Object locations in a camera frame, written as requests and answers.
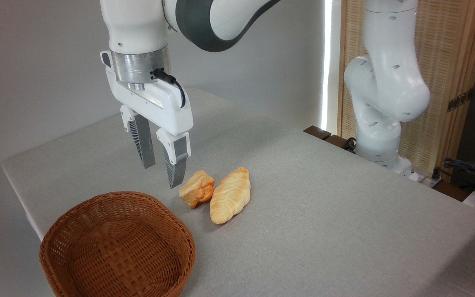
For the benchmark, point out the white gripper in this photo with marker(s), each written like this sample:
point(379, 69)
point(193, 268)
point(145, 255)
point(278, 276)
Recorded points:
point(167, 109)

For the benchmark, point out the small chunky bread roll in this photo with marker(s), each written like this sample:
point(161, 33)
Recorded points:
point(196, 189)

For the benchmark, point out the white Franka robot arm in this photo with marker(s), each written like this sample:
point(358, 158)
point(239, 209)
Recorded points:
point(386, 82)

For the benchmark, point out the long oval bread loaf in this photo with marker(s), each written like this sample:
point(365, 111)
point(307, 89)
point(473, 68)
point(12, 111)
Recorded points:
point(231, 196)

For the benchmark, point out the brown woven wicker basket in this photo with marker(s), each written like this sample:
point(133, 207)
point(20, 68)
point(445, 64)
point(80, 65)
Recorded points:
point(118, 247)

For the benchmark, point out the dark wooden furniture edge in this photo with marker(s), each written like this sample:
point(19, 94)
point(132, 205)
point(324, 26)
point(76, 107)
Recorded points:
point(324, 136)

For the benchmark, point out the grey table cloth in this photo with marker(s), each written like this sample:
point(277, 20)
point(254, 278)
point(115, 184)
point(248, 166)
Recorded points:
point(324, 231)

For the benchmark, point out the light wooden slatted screen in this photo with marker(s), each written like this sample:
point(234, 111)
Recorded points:
point(447, 49)

